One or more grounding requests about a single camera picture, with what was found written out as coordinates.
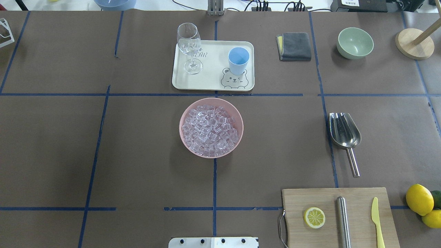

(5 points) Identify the steel ice scoop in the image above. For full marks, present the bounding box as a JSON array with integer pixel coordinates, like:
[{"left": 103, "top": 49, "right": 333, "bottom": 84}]
[{"left": 329, "top": 113, "right": 362, "bottom": 178}]

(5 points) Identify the pile of ice cubes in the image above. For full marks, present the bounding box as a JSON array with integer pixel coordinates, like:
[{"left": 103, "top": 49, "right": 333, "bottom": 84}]
[{"left": 182, "top": 104, "right": 239, "bottom": 155}]

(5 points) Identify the blue plastic cup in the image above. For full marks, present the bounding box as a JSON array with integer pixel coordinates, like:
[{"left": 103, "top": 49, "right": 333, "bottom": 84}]
[{"left": 228, "top": 47, "right": 249, "bottom": 75}]

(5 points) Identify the pink bowl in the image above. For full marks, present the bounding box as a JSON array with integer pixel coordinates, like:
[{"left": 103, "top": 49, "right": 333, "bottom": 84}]
[{"left": 179, "top": 97, "right": 244, "bottom": 158}]

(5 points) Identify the cream bear tray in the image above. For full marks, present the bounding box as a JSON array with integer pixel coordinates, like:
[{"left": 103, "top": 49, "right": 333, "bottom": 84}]
[{"left": 172, "top": 40, "right": 255, "bottom": 91}]

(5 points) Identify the clear wine glass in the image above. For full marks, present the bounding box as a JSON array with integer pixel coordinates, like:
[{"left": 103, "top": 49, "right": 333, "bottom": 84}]
[{"left": 177, "top": 22, "right": 203, "bottom": 75}]

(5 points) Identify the grey folded cloth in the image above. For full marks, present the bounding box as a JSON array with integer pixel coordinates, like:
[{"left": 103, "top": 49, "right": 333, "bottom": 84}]
[{"left": 277, "top": 32, "right": 311, "bottom": 61}]

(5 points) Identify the wooden cutting board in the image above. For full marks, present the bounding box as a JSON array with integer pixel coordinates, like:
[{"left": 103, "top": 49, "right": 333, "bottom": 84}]
[{"left": 282, "top": 187, "right": 400, "bottom": 248}]

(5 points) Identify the lemon half slice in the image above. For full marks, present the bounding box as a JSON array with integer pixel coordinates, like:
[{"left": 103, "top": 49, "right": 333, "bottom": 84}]
[{"left": 303, "top": 207, "right": 326, "bottom": 229}]

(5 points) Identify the steel muddler black cap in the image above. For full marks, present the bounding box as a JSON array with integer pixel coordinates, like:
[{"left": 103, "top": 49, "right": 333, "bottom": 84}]
[{"left": 337, "top": 196, "right": 351, "bottom": 248}]

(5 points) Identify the green bowl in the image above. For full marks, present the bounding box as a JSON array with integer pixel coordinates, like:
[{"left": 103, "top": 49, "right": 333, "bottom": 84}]
[{"left": 337, "top": 27, "right": 374, "bottom": 60}]

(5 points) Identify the blue bowl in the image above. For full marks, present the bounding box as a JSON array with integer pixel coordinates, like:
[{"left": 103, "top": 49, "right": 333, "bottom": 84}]
[{"left": 94, "top": 0, "right": 137, "bottom": 11}]

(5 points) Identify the yellow plastic knife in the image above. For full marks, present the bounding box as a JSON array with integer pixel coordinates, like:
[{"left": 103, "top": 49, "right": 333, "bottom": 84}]
[{"left": 371, "top": 197, "right": 385, "bottom": 248}]

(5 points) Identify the wooden stand base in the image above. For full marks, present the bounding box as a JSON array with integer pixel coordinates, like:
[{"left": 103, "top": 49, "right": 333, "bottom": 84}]
[{"left": 395, "top": 18, "right": 441, "bottom": 60}]

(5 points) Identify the whole yellow lemon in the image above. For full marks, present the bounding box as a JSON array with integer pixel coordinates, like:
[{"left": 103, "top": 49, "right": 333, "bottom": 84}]
[{"left": 406, "top": 184, "right": 434, "bottom": 216}]

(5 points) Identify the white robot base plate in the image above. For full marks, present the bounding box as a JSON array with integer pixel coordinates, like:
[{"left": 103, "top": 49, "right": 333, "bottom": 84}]
[{"left": 168, "top": 237, "right": 259, "bottom": 248}]

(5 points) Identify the white wire cup rack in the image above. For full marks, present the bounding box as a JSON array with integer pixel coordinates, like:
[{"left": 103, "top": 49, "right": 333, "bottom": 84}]
[{"left": 0, "top": 18, "right": 15, "bottom": 48}]

